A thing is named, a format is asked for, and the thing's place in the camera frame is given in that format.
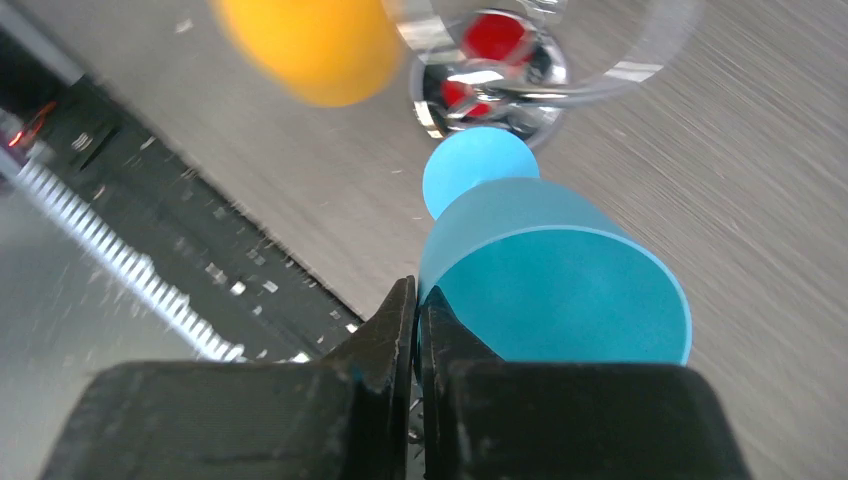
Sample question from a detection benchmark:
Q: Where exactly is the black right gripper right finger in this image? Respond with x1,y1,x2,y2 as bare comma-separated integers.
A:
419,304,751,479

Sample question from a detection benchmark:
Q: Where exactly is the blue wine glass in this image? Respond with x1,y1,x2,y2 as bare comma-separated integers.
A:
418,127,693,365

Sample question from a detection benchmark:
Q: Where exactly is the yellow wine glass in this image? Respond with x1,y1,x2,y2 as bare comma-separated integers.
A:
210,0,404,108

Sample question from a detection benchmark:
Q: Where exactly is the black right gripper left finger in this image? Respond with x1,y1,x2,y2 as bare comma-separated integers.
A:
41,276,417,479

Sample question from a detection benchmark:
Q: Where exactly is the aluminium frame rail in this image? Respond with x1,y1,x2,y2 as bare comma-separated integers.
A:
1,146,247,363

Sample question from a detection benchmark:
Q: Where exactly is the chrome wine glass rack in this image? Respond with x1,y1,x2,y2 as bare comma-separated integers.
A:
380,0,704,150

